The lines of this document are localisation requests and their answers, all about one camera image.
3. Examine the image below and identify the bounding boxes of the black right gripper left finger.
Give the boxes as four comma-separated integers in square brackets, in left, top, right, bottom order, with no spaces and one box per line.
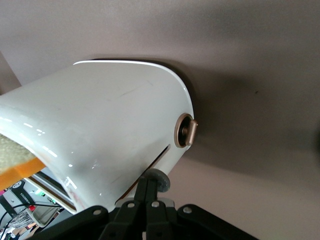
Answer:
[98,174,150,240]

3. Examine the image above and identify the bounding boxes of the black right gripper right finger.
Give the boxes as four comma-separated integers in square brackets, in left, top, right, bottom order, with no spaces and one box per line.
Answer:
[146,168,177,240]

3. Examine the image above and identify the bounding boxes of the white two-slot toaster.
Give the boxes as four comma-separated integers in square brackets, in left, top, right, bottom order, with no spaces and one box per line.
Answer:
[0,58,200,240]

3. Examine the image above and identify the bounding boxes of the toast slice with orange crust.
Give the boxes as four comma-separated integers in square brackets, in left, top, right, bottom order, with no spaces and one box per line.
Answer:
[0,133,48,192]

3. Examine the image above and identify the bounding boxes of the brown table cover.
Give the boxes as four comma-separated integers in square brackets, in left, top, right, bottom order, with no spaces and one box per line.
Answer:
[0,0,320,240]

